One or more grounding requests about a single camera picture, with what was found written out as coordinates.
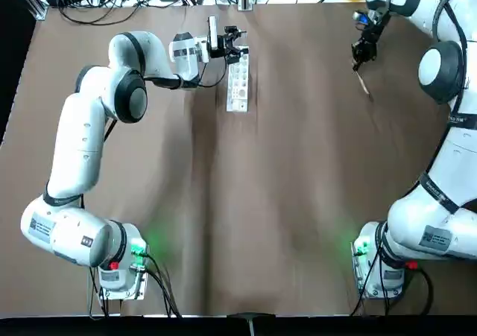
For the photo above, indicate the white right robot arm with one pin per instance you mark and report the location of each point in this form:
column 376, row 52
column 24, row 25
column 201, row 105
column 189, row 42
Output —
column 428, row 217

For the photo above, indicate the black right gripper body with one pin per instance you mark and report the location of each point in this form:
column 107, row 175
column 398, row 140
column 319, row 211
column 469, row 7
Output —
column 378, row 27

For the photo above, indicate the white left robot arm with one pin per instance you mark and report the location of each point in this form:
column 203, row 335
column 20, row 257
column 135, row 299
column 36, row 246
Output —
column 78, row 146

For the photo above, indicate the clear glass test tube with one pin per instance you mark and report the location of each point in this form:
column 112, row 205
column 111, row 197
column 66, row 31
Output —
column 244, row 43

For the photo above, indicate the aluminium frame bar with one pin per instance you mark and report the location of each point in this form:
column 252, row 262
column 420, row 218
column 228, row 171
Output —
column 37, row 6

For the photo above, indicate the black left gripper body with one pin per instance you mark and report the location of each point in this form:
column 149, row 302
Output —
column 223, row 46

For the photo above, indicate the white test tube rack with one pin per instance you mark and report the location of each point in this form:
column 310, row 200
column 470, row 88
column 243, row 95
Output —
column 238, row 97

